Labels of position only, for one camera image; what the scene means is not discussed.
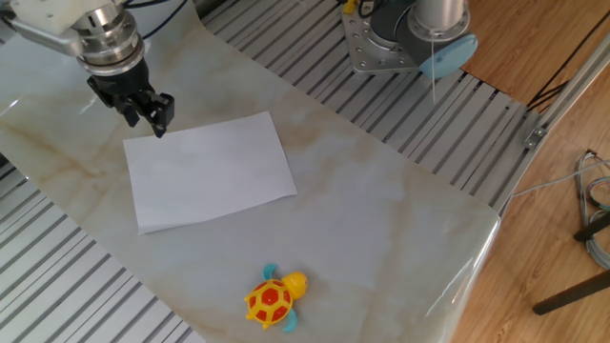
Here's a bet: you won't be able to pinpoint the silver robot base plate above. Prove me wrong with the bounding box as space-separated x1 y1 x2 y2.
340 0 430 76

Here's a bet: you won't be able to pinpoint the metal corner bracket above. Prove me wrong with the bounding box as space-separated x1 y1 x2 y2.
523 126 548 150

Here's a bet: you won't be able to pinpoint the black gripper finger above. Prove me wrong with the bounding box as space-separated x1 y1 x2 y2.
137 89 175 139
116 98 140 129

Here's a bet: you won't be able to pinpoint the dark wooden chair leg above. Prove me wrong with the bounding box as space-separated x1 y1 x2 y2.
573 212 610 242
532 270 610 316

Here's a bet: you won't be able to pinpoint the coiled multicolour cable bundle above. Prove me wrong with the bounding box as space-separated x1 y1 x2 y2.
575 150 610 271

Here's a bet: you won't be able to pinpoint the white zip tie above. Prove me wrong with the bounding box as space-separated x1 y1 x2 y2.
430 30 437 104

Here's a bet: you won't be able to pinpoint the yellow orange toy turtle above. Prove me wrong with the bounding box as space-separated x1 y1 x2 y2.
243 263 310 333

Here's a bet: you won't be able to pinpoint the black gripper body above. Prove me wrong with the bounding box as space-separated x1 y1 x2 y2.
86 59 153 107

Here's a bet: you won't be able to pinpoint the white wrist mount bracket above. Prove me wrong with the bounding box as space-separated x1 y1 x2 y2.
9 0 126 58

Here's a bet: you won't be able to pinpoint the aluminium frame rail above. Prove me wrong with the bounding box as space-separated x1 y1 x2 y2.
495 32 610 215

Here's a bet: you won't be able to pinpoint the marble pattern table mat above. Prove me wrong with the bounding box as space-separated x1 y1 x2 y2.
0 0 501 343

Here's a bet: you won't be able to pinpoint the white paper sheet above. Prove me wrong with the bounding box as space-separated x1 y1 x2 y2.
122 111 298 235

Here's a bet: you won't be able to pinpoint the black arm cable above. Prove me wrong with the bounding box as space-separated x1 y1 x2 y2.
123 0 190 40

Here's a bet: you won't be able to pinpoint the grey floor cable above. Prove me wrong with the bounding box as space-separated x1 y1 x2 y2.
512 159 610 199

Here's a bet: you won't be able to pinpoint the black floor cables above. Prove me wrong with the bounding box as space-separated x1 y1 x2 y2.
526 9 610 114

